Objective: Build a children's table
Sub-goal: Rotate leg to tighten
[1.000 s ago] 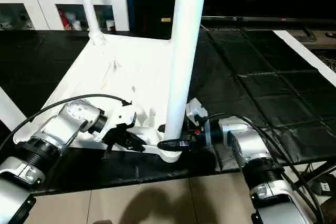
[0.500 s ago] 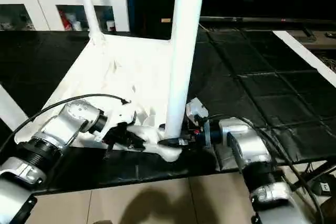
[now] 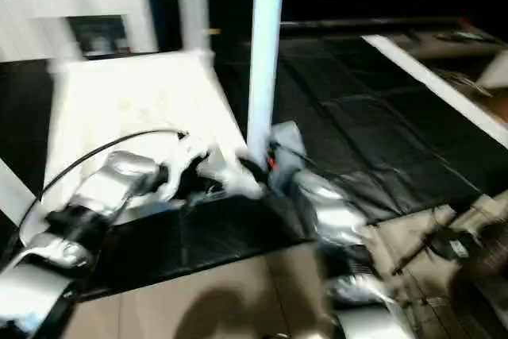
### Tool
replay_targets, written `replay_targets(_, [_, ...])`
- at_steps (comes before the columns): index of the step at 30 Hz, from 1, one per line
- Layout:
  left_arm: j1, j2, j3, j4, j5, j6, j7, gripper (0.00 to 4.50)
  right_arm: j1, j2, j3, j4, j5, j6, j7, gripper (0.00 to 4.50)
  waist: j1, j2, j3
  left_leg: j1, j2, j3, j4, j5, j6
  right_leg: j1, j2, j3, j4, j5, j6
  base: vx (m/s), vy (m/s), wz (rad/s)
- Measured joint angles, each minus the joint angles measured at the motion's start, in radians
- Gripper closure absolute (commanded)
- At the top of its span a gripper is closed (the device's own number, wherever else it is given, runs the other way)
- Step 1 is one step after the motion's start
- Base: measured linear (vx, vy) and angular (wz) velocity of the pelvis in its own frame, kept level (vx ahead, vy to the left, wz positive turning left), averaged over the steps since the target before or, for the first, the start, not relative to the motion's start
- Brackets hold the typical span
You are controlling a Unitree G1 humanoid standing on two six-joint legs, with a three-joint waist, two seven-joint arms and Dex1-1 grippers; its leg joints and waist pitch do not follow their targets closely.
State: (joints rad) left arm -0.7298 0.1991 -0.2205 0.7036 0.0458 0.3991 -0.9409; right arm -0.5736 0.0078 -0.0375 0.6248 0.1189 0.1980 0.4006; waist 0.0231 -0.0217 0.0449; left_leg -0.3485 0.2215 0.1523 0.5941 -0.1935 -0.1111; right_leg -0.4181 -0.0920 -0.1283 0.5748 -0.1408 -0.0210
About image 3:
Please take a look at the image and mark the white plastic table top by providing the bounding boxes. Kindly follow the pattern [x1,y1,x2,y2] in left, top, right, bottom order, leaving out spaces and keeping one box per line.
[44,49,267,233]

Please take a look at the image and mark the black work mat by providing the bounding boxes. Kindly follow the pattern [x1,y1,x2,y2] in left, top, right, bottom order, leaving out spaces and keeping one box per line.
[0,33,508,300]

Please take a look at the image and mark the white flat board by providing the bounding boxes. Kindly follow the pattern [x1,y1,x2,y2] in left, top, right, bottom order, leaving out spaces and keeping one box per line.
[364,33,508,149]

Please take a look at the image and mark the black power adapter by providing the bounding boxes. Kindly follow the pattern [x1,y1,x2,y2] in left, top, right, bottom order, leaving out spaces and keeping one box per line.
[441,236,477,262]

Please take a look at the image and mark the small black device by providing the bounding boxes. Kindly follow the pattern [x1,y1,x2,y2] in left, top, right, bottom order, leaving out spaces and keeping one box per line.
[444,31,493,43]

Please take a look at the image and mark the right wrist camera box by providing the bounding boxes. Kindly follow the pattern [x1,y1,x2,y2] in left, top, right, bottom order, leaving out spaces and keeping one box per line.
[266,121,309,193]

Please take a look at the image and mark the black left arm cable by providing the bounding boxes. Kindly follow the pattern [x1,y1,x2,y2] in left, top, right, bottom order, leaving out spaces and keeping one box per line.
[16,129,190,233]

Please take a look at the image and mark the tangled pale cables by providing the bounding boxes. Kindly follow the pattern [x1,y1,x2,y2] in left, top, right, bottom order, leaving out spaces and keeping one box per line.
[448,69,497,94]

